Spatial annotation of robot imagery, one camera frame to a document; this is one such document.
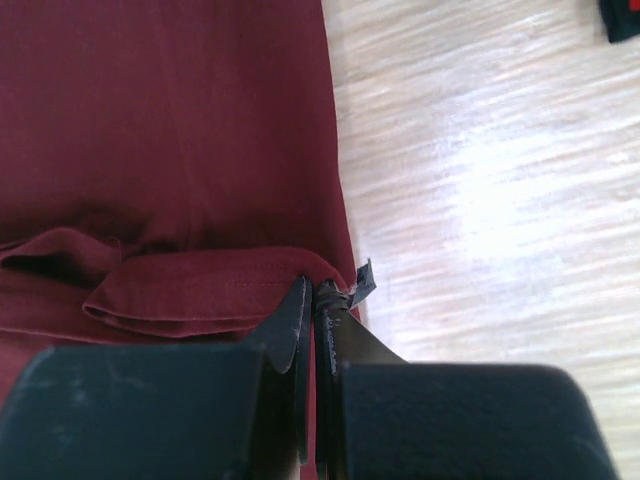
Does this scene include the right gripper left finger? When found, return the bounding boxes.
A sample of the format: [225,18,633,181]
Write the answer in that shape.
[1,277,312,479]

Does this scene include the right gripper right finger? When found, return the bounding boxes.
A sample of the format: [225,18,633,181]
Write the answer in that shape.
[314,265,618,479]

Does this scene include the dark maroon t shirt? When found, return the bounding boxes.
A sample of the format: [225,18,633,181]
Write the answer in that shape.
[1,1,356,479]

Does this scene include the folded black t shirt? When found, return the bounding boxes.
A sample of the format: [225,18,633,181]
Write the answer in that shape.
[598,0,640,44]

